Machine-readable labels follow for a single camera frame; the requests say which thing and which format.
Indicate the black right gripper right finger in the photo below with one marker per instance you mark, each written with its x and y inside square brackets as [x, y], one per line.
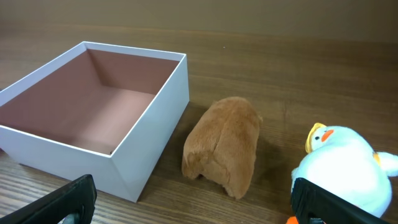
[340, 200]

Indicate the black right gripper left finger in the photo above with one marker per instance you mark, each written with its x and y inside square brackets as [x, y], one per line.
[72, 203]

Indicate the white plush duck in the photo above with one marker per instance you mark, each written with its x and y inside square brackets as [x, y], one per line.
[342, 162]

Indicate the brown plush toy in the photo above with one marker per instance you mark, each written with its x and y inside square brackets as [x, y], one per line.
[222, 145]

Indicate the white cardboard box pink inside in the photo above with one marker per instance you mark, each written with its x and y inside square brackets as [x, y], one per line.
[98, 109]

